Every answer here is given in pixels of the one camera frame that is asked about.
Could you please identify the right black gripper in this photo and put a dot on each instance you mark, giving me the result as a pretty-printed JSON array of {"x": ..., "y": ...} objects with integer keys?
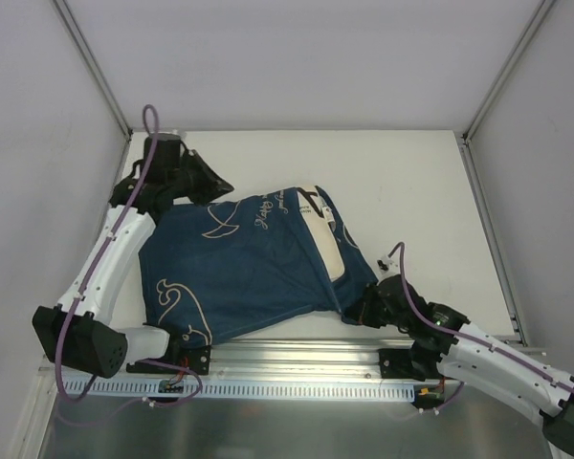
[{"x": 370, "y": 303}]

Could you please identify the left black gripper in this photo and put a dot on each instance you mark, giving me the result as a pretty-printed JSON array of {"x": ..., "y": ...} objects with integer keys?
[{"x": 199, "y": 177}]

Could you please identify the blue whale pillowcase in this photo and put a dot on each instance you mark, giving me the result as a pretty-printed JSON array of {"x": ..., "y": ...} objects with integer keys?
[{"x": 214, "y": 273}]

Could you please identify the cream white pillow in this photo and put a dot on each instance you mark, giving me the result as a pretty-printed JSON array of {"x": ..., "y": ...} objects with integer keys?
[{"x": 321, "y": 223}]

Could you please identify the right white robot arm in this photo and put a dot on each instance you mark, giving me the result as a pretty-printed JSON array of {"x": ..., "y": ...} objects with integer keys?
[{"x": 445, "y": 343}]

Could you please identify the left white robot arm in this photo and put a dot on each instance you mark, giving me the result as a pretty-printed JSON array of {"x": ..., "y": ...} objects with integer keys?
[{"x": 76, "y": 332}]

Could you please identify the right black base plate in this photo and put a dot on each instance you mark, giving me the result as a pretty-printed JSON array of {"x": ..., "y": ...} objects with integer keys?
[{"x": 409, "y": 364}]

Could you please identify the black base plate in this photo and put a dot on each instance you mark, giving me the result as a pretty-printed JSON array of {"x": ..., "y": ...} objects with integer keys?
[
  {"x": 197, "y": 360},
  {"x": 409, "y": 364}
]

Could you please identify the left aluminium frame post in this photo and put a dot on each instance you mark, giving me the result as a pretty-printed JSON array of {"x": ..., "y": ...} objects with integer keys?
[{"x": 75, "y": 32}]

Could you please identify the aluminium frame post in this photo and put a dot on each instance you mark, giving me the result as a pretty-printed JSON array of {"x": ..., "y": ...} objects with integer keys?
[
  {"x": 510, "y": 64},
  {"x": 75, "y": 32}
]

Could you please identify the aluminium mounting rail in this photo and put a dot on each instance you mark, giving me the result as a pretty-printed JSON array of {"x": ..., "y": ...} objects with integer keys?
[{"x": 300, "y": 360}]

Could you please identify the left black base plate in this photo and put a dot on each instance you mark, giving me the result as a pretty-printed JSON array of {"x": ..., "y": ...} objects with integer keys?
[{"x": 197, "y": 360}]

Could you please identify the white slotted cable duct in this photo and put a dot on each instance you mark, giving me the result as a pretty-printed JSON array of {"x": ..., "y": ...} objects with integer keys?
[{"x": 268, "y": 390}]

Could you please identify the right aluminium frame post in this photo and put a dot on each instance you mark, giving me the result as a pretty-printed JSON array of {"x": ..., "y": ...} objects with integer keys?
[{"x": 510, "y": 64}]

